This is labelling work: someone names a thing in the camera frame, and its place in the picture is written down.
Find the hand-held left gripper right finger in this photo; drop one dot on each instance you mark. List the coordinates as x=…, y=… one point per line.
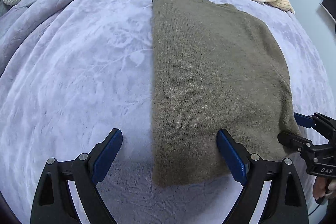
x=232, y=158

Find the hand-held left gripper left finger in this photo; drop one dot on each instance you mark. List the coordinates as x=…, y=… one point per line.
x=106, y=154

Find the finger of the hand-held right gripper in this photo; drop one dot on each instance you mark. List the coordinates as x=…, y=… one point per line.
x=304, y=120
x=291, y=138

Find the olive knit sweater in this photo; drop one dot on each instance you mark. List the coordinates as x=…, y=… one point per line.
x=210, y=82

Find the person's right hand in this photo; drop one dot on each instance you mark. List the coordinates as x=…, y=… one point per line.
x=321, y=187

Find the lavender plush blanket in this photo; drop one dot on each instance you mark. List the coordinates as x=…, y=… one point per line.
x=78, y=69

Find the dark flat screen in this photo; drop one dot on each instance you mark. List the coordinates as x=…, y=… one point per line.
x=329, y=5

